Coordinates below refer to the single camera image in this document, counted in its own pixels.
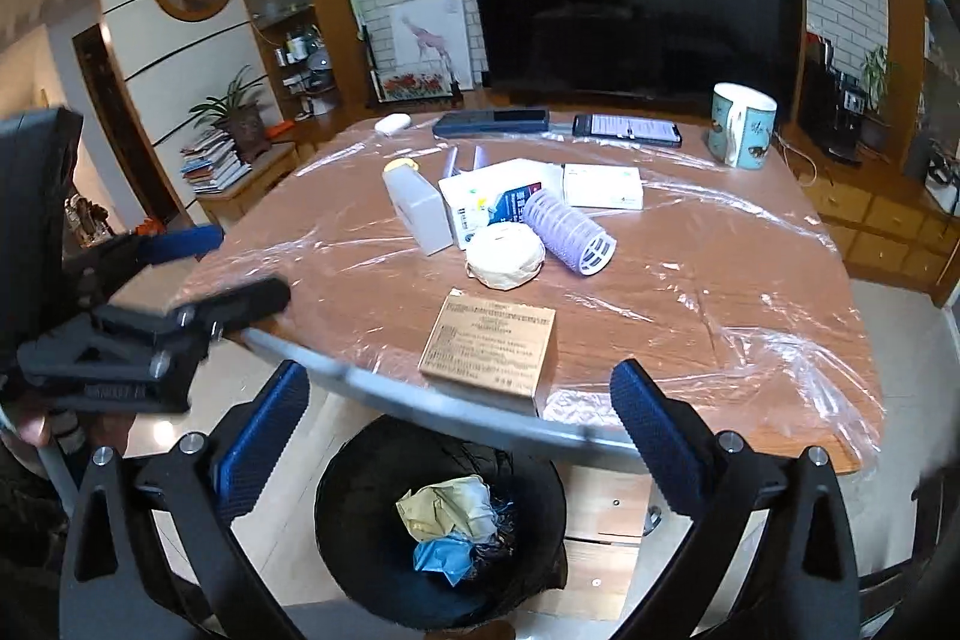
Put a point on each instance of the red flower painting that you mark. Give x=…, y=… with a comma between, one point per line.
x=416, y=85

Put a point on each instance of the crumpled blue wrapper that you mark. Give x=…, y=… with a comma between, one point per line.
x=442, y=559

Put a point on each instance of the white blue red medicine box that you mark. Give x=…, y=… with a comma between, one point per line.
x=487, y=190

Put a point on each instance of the small green potted plant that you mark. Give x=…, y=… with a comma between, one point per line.
x=877, y=85

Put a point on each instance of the clear plastic table cover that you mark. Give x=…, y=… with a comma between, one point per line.
x=675, y=250

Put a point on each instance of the crumpled yellow paper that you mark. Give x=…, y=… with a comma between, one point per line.
x=439, y=505

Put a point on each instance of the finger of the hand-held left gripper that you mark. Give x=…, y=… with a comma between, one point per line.
x=184, y=241
x=240, y=302

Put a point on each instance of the small white oval device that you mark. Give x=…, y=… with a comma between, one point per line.
x=393, y=123

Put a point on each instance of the purple hair roller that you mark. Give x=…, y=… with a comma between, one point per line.
x=566, y=227

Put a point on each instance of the low wooden cabinet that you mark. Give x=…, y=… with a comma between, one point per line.
x=877, y=220

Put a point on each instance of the person's left hand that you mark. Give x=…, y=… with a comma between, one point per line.
x=34, y=431

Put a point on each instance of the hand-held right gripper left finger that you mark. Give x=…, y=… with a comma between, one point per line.
x=259, y=445

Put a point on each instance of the black coffee machine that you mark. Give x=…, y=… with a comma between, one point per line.
x=832, y=108

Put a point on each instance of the brown printed box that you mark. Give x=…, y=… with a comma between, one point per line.
x=487, y=347

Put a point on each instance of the cream round tape roll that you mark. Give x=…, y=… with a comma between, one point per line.
x=504, y=255

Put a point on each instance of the teal patterned mug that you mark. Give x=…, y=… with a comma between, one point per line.
x=742, y=126

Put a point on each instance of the tan slipper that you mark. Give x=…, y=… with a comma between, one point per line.
x=499, y=631

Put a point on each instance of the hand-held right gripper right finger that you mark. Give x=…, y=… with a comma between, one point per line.
x=660, y=441

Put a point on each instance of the black television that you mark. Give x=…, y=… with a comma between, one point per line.
x=630, y=10

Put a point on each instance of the giraffe painting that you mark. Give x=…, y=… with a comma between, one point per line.
x=427, y=40

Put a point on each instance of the potted plant brown pot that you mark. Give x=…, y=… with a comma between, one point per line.
x=244, y=126

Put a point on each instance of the dark smartphone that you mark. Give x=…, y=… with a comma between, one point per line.
x=628, y=129

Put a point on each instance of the black trash bin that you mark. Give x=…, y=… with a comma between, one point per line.
x=360, y=497

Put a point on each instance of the stack of books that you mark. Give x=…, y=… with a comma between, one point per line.
x=214, y=160

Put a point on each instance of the white bottle yellow cap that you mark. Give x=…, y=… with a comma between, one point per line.
x=412, y=205

